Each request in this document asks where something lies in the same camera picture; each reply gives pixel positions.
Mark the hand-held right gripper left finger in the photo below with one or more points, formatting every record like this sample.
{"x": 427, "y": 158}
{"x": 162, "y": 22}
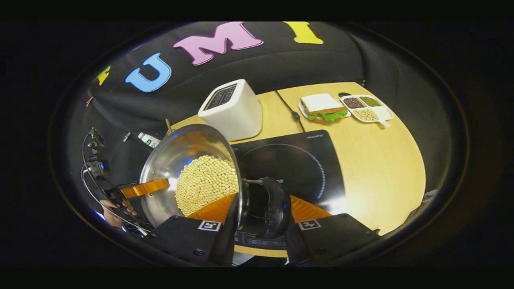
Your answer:
{"x": 225, "y": 245}

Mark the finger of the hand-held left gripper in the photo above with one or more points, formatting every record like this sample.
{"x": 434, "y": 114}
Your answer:
{"x": 146, "y": 188}

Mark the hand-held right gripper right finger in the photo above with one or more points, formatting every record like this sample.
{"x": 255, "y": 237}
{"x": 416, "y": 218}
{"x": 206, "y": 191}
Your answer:
{"x": 293, "y": 245}

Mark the pile of yellow beans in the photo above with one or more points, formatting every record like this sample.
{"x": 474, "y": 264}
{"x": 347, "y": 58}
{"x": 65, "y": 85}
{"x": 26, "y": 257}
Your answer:
{"x": 204, "y": 184}

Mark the black induction cooktop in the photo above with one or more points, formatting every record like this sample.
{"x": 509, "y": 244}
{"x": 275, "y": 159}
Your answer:
{"x": 305, "y": 160}

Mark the white clip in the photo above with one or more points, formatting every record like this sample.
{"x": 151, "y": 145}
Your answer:
{"x": 126, "y": 136}

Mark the white bottle with green label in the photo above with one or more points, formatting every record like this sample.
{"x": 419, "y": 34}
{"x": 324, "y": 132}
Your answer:
{"x": 149, "y": 140}

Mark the wooden stick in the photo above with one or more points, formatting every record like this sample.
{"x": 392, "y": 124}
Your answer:
{"x": 169, "y": 126}

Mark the red clip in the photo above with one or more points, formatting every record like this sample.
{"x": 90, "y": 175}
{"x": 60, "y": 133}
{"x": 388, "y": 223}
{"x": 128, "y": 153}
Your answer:
{"x": 89, "y": 101}

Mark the white toaster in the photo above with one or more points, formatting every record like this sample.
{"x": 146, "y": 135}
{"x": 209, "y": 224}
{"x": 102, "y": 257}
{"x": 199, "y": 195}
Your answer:
{"x": 237, "y": 114}

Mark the sandwich with lettuce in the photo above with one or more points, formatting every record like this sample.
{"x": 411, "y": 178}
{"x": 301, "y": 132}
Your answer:
{"x": 321, "y": 103}

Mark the white divided dish of beans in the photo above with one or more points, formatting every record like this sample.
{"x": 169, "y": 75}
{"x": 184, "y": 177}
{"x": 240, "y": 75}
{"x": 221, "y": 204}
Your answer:
{"x": 367, "y": 108}

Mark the black backdrop cloth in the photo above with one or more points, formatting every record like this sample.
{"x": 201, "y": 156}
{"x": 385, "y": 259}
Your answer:
{"x": 281, "y": 64}

